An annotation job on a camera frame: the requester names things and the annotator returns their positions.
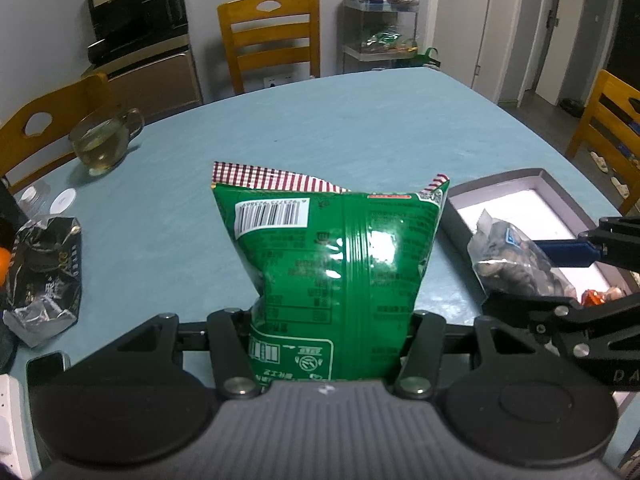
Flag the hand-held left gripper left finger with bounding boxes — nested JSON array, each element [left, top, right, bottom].
[[114, 309, 262, 402]]

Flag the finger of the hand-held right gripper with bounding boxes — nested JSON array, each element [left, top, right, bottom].
[[534, 216, 640, 274], [481, 290, 640, 350]]

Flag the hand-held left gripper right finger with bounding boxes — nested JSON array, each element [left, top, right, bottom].
[[392, 310, 566, 402]]

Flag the clear bag of nuts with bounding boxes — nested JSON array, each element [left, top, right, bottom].
[[467, 208, 578, 306]]

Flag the grey box with white inside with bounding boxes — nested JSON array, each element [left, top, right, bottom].
[[440, 167, 640, 413]]

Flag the green snack bag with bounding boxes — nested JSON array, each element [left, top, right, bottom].
[[210, 161, 450, 386]]

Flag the wooden chair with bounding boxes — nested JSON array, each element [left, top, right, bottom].
[[565, 69, 640, 216], [216, 0, 322, 95], [0, 72, 113, 196]]

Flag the black smartphone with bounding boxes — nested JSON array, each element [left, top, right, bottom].
[[25, 351, 72, 401]]

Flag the black foil bag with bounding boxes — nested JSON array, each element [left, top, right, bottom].
[[2, 215, 83, 348]]

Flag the white round lid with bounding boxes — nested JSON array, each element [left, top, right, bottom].
[[50, 188, 77, 213]]

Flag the white power strip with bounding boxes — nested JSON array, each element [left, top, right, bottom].
[[0, 372, 41, 471]]

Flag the glass tea cup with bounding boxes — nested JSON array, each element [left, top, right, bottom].
[[68, 107, 146, 177]]

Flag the small clear plastic bottle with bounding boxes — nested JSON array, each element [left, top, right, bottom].
[[17, 182, 51, 216]]

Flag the green tote bag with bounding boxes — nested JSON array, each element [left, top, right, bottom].
[[410, 46, 441, 68]]

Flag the white door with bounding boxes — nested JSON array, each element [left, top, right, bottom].
[[440, 0, 528, 103]]

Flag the grey-brown cabinet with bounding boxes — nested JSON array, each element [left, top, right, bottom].
[[82, 47, 205, 121]]

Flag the green candy bags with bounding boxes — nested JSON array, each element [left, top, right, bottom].
[[362, 30, 418, 53]]

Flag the black coffee machine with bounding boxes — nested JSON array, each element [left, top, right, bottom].
[[85, 0, 191, 66]]

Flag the grey door with handle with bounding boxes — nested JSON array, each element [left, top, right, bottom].
[[522, 0, 593, 108]]

